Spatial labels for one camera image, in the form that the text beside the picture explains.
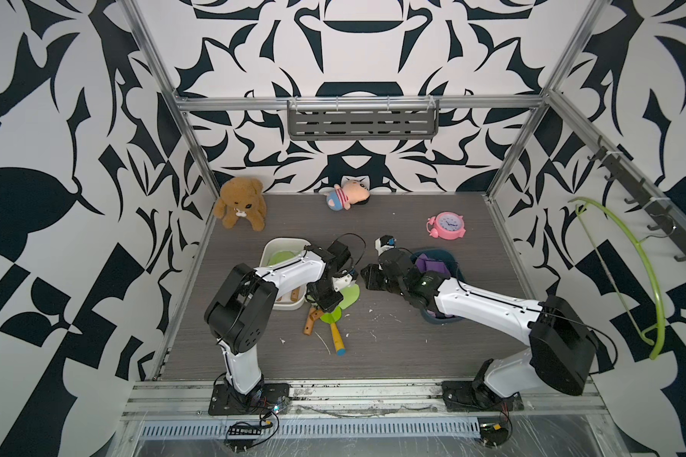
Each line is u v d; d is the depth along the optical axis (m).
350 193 1.11
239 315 0.50
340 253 0.75
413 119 0.94
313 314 0.85
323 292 0.77
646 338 0.61
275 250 0.97
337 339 0.80
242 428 0.73
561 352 0.43
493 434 0.71
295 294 0.64
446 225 1.08
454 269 0.94
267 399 0.73
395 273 0.65
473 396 0.67
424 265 0.94
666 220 0.55
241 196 0.96
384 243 0.76
